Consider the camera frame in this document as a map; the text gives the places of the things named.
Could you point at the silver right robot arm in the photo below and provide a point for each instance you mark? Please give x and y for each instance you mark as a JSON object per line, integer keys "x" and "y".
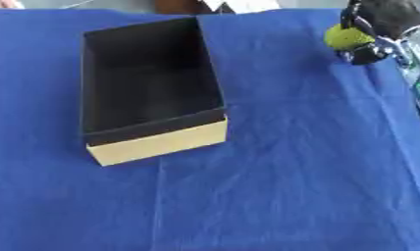
{"x": 416, "y": 59}

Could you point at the white paper sheet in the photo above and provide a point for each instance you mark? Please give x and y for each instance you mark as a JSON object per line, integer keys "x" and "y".
{"x": 245, "y": 5}

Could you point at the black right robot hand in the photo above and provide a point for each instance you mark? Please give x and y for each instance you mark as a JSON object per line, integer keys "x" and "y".
{"x": 391, "y": 16}

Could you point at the brown chair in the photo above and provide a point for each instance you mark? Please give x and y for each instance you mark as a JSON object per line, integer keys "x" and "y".
{"x": 182, "y": 6}

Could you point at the yellow-green ball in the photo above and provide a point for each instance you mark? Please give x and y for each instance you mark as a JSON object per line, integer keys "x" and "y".
{"x": 346, "y": 37}

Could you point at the tan cardboard box black inside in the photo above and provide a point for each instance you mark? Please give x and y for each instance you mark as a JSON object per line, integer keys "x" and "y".
{"x": 153, "y": 85}

